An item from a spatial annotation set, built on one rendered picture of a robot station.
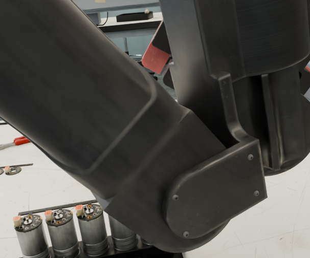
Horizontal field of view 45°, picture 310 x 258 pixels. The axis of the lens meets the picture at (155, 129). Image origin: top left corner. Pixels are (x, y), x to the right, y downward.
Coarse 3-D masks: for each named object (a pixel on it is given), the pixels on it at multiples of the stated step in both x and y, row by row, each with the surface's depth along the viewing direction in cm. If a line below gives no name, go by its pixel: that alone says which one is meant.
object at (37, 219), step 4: (32, 216) 35; (36, 216) 35; (40, 216) 34; (24, 220) 34; (32, 220) 34; (36, 220) 34; (40, 220) 34; (32, 224) 33; (36, 224) 33; (16, 228) 33; (20, 228) 33; (24, 228) 33; (28, 228) 33; (32, 228) 33
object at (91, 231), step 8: (88, 216) 34; (80, 224) 34; (88, 224) 34; (96, 224) 34; (104, 224) 35; (80, 232) 35; (88, 232) 34; (96, 232) 34; (104, 232) 35; (88, 240) 34; (96, 240) 34; (104, 240) 35; (88, 248) 35; (96, 248) 35; (104, 248) 35
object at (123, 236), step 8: (112, 224) 34; (120, 224) 34; (112, 232) 35; (120, 232) 34; (128, 232) 35; (112, 240) 36; (120, 240) 35; (128, 240) 35; (136, 240) 36; (120, 248) 35; (128, 248) 35
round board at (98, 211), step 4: (92, 204) 36; (96, 204) 35; (84, 208) 35; (92, 208) 35; (96, 208) 35; (100, 208) 35; (76, 212) 34; (84, 212) 34; (96, 212) 34; (100, 212) 34; (80, 216) 34; (84, 216) 34; (92, 216) 34; (96, 216) 34; (84, 220) 33; (88, 220) 33
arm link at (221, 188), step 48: (192, 0) 16; (240, 0) 17; (288, 0) 17; (192, 48) 18; (240, 48) 18; (288, 48) 18; (192, 96) 20; (240, 144) 18; (192, 192) 17; (240, 192) 18
